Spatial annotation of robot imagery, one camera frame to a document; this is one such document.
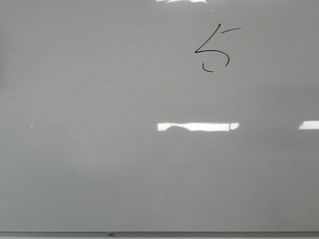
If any white glossy whiteboard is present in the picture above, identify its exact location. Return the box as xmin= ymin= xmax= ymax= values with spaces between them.
xmin=0 ymin=0 xmax=319 ymax=231

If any grey aluminium whiteboard frame rail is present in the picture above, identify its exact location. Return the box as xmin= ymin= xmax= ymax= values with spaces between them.
xmin=0 ymin=231 xmax=319 ymax=238

